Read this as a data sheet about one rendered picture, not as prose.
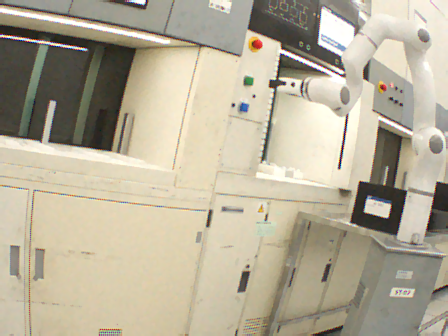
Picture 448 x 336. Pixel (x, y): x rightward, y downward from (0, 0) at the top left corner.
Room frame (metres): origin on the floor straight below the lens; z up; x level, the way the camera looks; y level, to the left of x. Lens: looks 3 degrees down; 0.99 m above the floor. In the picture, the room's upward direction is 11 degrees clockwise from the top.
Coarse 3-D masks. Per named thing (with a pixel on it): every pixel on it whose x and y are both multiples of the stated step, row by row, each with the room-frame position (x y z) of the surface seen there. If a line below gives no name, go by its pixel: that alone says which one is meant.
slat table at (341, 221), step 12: (300, 216) 2.32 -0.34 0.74; (312, 216) 2.27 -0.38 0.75; (324, 216) 2.28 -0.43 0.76; (336, 216) 2.35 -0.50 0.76; (348, 216) 2.45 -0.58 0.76; (300, 228) 2.31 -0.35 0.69; (348, 228) 2.13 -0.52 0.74; (360, 228) 2.08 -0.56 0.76; (372, 228) 2.10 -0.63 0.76; (300, 240) 2.32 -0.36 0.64; (432, 240) 2.13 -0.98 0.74; (444, 240) 2.27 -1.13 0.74; (288, 276) 2.31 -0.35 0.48; (276, 300) 2.32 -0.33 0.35; (276, 312) 2.31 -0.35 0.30; (324, 312) 2.61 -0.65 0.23; (276, 324) 2.33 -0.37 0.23; (444, 324) 2.80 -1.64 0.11
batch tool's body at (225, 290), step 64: (256, 0) 2.04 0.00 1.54; (320, 0) 2.31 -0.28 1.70; (256, 64) 2.09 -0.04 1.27; (320, 64) 2.47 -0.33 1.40; (256, 128) 2.13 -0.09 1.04; (320, 128) 2.68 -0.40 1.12; (256, 192) 2.17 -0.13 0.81; (320, 192) 2.45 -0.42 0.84; (256, 256) 2.22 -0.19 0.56; (320, 256) 2.54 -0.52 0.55; (192, 320) 2.04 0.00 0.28; (256, 320) 2.30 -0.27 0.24
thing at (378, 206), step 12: (360, 192) 2.19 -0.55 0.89; (372, 192) 2.14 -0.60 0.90; (384, 192) 2.09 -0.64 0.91; (396, 192) 2.05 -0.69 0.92; (360, 204) 2.18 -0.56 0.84; (372, 204) 2.13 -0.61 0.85; (384, 204) 2.08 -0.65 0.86; (396, 204) 2.04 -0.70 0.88; (360, 216) 2.17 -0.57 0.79; (372, 216) 2.12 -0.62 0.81; (384, 216) 2.07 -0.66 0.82; (396, 216) 2.03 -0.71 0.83; (384, 228) 2.06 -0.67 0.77; (396, 228) 2.02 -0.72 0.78
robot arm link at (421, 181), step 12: (420, 132) 1.73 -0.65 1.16; (432, 132) 1.65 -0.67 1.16; (420, 144) 1.68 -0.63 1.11; (432, 144) 1.64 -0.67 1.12; (444, 144) 1.64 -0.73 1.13; (420, 156) 1.68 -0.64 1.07; (432, 156) 1.65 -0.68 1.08; (444, 156) 1.65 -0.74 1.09; (420, 168) 1.70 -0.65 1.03; (432, 168) 1.67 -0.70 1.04; (420, 180) 1.70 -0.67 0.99; (432, 180) 1.70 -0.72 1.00; (420, 192) 1.70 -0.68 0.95; (432, 192) 1.71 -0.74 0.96
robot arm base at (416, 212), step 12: (408, 192) 1.75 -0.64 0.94; (408, 204) 1.73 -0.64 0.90; (420, 204) 1.70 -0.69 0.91; (408, 216) 1.72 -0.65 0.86; (420, 216) 1.70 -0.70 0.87; (408, 228) 1.71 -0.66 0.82; (420, 228) 1.70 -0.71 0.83; (396, 240) 1.75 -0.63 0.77; (408, 240) 1.70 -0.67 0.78; (420, 240) 1.70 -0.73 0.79
